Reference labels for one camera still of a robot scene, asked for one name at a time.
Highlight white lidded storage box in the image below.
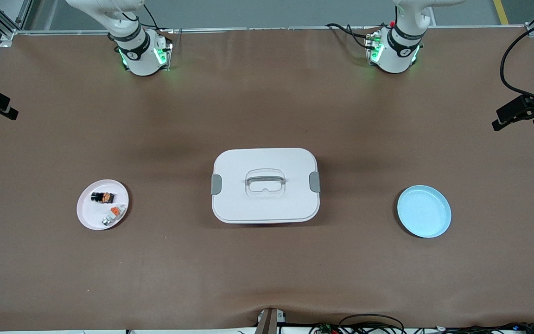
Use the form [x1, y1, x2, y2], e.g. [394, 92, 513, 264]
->
[210, 148, 322, 225]

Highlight light blue round plate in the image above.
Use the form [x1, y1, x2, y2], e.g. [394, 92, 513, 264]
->
[397, 185, 452, 239]

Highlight pink round plate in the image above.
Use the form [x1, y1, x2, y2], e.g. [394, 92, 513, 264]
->
[76, 179, 130, 231]

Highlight small white orange connector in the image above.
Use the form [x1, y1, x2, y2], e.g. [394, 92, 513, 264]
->
[101, 204, 127, 227]

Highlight brown table cover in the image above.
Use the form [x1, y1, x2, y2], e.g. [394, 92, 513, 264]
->
[0, 26, 534, 332]

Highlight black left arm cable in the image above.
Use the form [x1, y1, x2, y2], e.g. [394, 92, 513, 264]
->
[500, 14, 534, 112]

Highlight black right base cable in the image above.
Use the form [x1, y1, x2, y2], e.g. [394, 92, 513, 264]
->
[130, 2, 175, 33]

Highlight black base cable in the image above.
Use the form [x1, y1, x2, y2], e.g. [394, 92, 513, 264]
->
[325, 21, 390, 49]
[130, 2, 175, 33]

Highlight black left base cable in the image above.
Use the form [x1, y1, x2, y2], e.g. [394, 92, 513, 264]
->
[325, 21, 390, 49]

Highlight black cable bundle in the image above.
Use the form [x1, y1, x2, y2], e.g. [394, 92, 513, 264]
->
[406, 321, 534, 334]

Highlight black looped cable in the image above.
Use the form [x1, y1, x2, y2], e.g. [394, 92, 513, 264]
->
[338, 314, 406, 334]

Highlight silver table edge rail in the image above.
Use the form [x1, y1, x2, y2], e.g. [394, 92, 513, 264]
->
[0, 24, 534, 38]

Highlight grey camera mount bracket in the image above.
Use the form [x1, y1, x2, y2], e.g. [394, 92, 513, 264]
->
[255, 308, 287, 334]

